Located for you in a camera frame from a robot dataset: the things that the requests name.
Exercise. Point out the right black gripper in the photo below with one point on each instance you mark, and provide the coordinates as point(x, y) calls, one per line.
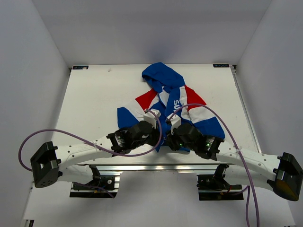
point(171, 140)

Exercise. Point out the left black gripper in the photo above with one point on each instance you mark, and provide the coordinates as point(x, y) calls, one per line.
point(155, 134)

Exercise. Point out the blue white red jacket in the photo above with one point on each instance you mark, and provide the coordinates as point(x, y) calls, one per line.
point(169, 94)

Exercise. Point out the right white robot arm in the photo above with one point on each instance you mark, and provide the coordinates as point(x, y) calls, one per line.
point(282, 174)

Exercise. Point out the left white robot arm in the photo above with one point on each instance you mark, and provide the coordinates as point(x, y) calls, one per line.
point(52, 163)

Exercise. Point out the right blue corner label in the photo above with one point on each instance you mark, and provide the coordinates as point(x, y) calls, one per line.
point(221, 65)

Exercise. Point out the blue corner label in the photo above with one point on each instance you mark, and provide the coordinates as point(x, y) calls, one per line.
point(81, 67)
point(221, 65)

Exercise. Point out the left blue corner label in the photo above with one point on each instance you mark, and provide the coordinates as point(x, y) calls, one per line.
point(81, 67)

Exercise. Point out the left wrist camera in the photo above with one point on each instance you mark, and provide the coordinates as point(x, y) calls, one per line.
point(149, 116)

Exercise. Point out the aluminium table front rail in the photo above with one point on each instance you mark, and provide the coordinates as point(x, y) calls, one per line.
point(194, 168)

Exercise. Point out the aluminium table rail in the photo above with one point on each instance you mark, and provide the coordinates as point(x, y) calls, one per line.
point(246, 113)
point(194, 168)

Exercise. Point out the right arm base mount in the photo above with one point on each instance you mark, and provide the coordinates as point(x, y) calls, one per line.
point(211, 188)

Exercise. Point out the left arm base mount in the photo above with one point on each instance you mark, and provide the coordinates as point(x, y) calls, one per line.
point(106, 186)

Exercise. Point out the aluminium table right rail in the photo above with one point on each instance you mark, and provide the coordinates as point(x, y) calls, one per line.
point(246, 113)

